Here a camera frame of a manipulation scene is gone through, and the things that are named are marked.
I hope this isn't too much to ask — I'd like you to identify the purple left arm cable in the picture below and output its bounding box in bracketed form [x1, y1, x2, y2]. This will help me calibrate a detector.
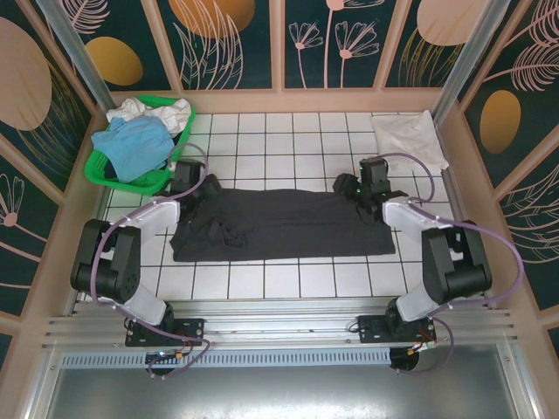
[89, 142, 213, 379]

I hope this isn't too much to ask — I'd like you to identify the light blue t-shirt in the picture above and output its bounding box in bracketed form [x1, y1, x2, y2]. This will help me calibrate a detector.
[90, 115, 175, 182]

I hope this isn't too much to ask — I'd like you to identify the green plastic basket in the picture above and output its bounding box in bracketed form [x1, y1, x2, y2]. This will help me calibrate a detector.
[83, 94, 197, 196]

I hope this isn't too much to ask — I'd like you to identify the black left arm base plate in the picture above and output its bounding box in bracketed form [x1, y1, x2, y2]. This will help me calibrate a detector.
[125, 318, 206, 348]

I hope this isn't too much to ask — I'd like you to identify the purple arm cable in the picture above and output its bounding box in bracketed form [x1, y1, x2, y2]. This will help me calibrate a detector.
[377, 152, 525, 376]
[89, 142, 213, 379]

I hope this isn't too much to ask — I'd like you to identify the grey sheet metal panel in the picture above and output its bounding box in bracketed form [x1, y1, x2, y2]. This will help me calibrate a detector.
[25, 344, 538, 419]

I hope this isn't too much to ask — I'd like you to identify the dark grey t-shirt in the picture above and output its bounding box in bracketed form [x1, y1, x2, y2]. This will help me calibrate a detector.
[169, 173, 397, 264]

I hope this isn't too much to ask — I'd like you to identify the crumpled white t-shirt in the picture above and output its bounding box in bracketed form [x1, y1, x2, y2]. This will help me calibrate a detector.
[107, 97, 193, 135]

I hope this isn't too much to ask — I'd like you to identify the folded white t-shirt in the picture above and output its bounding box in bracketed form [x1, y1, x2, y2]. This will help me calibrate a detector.
[369, 109, 450, 172]

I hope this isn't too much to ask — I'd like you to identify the aluminium extrusion rail frame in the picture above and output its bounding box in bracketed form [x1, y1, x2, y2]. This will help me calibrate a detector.
[41, 299, 521, 355]

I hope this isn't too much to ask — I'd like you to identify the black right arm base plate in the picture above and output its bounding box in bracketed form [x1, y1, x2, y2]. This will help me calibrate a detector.
[356, 314, 437, 346]

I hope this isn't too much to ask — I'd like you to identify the slotted grey cable duct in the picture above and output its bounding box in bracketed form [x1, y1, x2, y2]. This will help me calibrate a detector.
[59, 348, 394, 367]

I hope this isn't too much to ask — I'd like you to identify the aluminium frame post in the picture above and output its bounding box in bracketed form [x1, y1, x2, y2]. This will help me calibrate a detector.
[430, 0, 497, 127]
[37, 0, 114, 119]

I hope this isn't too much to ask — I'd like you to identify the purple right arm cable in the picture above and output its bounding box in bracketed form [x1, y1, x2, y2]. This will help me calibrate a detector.
[377, 152, 525, 376]

